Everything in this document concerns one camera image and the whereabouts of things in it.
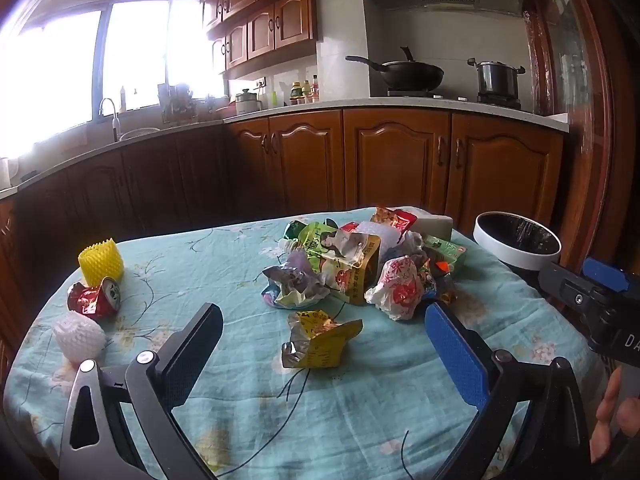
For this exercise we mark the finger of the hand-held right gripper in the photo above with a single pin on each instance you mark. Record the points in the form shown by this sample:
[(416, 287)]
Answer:
[(605, 272)]

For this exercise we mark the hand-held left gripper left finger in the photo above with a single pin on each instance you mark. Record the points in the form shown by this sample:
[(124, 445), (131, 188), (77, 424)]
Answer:
[(192, 355)]

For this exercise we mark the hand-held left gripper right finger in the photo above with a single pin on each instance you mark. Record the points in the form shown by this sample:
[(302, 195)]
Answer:
[(457, 355)]

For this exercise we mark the red white plastic bag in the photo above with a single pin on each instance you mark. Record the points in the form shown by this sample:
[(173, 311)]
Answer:
[(400, 287)]

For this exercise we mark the green snack packet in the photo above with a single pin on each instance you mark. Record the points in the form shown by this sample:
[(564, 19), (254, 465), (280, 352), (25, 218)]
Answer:
[(447, 252)]

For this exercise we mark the white round trash bin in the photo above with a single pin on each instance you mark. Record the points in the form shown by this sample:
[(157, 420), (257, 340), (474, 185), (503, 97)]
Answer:
[(500, 255)]

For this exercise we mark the purple silver wrapper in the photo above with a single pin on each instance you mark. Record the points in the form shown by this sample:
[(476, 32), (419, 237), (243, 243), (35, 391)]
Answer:
[(295, 280)]

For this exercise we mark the yellow snack wrapper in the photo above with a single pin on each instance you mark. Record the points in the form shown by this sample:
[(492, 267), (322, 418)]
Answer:
[(322, 342)]

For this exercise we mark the green pouch with face print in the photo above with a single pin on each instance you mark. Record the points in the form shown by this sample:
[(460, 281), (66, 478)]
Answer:
[(345, 260)]

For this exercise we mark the red snack packet cookie print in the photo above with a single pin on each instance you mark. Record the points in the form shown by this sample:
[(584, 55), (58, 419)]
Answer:
[(392, 219)]

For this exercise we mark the person's right hand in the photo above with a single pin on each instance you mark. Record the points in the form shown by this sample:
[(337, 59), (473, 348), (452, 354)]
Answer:
[(607, 405)]

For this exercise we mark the light blue floral tablecloth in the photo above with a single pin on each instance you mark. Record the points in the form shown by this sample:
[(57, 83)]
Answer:
[(240, 260)]

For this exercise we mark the crushed red drink can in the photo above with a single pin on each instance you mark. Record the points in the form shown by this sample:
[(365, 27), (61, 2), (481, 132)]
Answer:
[(92, 302)]

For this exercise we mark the white foam fruit net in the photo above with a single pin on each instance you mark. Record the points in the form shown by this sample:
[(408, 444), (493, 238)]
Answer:
[(80, 337)]

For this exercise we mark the yellow foam fruit net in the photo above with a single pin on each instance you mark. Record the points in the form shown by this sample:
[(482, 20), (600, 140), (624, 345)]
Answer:
[(100, 262)]

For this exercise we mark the wooden lower cabinets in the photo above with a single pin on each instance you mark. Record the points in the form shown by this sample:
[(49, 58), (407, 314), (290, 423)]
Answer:
[(390, 160)]

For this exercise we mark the wooden cabinets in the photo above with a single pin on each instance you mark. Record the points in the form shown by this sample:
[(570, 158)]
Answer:
[(280, 25), (390, 160)]

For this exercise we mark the steel cooking pot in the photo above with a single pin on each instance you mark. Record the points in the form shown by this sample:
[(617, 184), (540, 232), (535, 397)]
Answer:
[(495, 80)]

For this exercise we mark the gas stove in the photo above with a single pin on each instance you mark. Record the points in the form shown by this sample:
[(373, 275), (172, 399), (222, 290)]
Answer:
[(450, 97)]

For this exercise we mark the dish rack with utensils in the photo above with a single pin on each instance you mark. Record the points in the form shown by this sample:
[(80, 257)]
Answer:
[(177, 105)]

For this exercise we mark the chrome sink faucet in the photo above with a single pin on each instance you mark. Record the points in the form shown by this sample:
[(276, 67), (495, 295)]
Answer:
[(114, 110)]

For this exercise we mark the white rice cooker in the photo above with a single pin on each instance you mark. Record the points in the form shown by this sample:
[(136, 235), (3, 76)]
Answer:
[(247, 102)]

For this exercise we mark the white kettle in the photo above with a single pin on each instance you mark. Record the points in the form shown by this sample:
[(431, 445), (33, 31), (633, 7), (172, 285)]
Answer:
[(6, 172)]

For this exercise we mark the white kitchen countertop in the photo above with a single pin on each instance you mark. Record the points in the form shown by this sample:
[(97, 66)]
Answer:
[(350, 106)]

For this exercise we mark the black wok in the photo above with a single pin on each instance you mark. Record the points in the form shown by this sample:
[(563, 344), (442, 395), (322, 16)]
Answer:
[(412, 75)]

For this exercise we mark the condiment bottle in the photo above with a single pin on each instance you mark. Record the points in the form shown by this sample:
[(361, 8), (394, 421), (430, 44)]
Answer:
[(296, 95), (306, 92), (315, 90)]

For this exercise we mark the kitchen window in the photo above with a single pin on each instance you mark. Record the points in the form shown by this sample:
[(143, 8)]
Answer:
[(135, 55)]

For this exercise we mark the wooden upper cabinets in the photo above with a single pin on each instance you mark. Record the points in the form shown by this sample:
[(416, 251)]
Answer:
[(280, 25)]

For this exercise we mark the wooden door frame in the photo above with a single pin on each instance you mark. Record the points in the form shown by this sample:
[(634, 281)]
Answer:
[(565, 85)]

